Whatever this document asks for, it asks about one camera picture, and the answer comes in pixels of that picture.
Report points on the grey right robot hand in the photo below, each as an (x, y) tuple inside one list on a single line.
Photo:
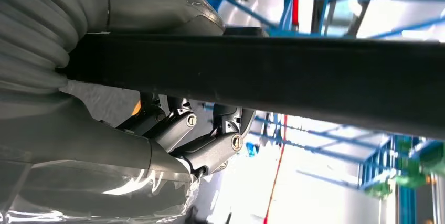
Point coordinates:
[(87, 153)]

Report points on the red barrier belt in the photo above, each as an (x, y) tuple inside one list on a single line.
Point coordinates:
[(295, 0)]

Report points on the green background structure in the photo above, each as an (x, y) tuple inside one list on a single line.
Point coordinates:
[(410, 173)]

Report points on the white car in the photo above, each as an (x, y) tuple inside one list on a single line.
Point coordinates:
[(250, 10)]

